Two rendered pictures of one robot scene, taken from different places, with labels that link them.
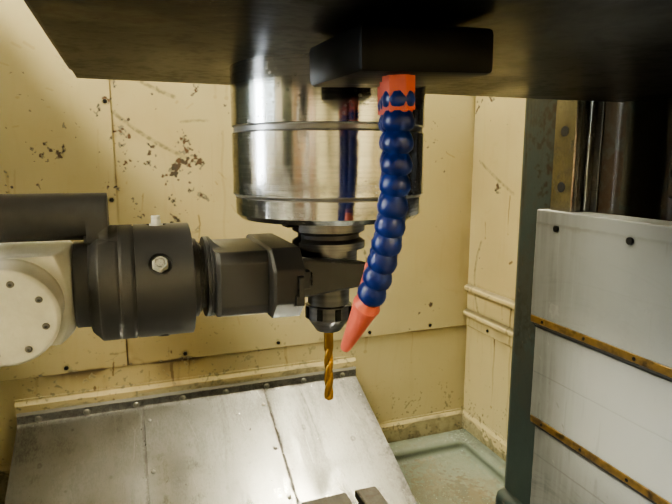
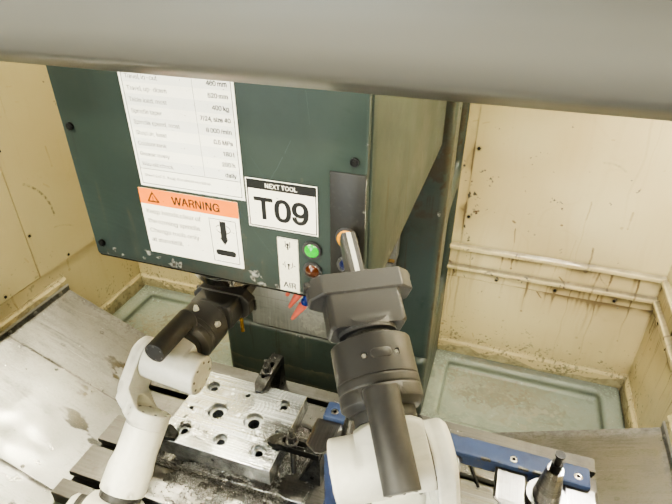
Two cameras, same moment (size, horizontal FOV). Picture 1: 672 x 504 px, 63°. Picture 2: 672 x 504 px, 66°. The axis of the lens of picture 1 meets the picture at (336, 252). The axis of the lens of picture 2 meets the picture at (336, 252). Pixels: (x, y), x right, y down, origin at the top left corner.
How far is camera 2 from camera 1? 0.78 m
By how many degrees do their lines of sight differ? 52
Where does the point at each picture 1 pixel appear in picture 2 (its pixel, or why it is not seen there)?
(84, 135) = not seen: outside the picture
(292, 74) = not seen: hidden behind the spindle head
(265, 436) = (42, 366)
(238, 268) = (234, 308)
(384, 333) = (78, 250)
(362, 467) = (121, 346)
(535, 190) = not seen: hidden behind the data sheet
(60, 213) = (186, 328)
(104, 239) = (197, 327)
